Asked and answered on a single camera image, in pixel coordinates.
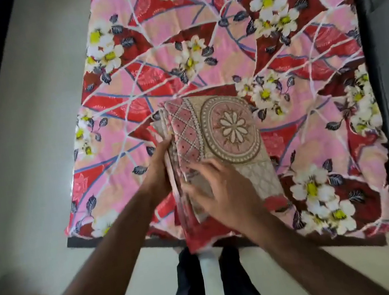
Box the person's right hand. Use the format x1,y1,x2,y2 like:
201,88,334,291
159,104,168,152
178,151,271,239

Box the person's left hand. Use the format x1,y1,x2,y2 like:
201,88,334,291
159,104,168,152
133,136,183,204

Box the beige pink patterned cloth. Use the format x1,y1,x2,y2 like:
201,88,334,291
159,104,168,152
150,83,298,258

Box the person's left forearm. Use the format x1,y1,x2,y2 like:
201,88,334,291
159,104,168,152
22,188,182,295

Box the person's right forearm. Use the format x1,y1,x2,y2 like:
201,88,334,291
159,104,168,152
240,194,389,295

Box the pink red floral bedsheet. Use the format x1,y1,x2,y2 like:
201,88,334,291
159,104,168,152
30,0,389,283

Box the person's dark trousers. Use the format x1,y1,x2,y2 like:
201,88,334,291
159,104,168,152
158,236,272,295

